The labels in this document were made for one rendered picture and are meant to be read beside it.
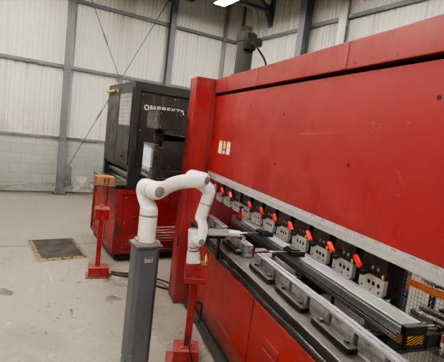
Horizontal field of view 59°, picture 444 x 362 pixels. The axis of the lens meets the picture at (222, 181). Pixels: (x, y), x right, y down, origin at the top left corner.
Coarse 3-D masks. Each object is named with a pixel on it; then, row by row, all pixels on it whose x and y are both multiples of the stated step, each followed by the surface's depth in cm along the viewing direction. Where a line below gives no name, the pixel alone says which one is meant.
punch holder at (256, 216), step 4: (256, 200) 280; (256, 204) 280; (260, 204) 274; (264, 204) 272; (252, 208) 286; (256, 208) 279; (264, 208) 273; (256, 212) 279; (252, 216) 284; (256, 216) 279; (260, 216) 272; (252, 220) 284; (256, 220) 277; (260, 220) 273; (260, 224) 275
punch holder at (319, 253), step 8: (320, 232) 205; (320, 240) 204; (328, 240) 198; (312, 248) 211; (320, 248) 203; (328, 248) 198; (312, 256) 210; (320, 256) 203; (328, 256) 198; (328, 264) 200
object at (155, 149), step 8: (152, 144) 388; (152, 152) 385; (160, 152) 388; (152, 160) 384; (160, 160) 390; (152, 168) 385; (160, 168) 391; (144, 176) 410; (152, 176) 386; (160, 176) 392
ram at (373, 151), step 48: (240, 96) 324; (288, 96) 248; (336, 96) 201; (384, 96) 168; (432, 96) 146; (240, 144) 317; (288, 144) 244; (336, 144) 198; (384, 144) 166; (432, 144) 144; (288, 192) 239; (336, 192) 195; (384, 192) 164; (432, 192) 142; (384, 240) 163; (432, 240) 141
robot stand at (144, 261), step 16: (144, 256) 253; (144, 272) 255; (128, 288) 263; (144, 288) 257; (128, 304) 262; (144, 304) 259; (128, 320) 260; (144, 320) 261; (128, 336) 259; (144, 336) 263; (128, 352) 260; (144, 352) 265
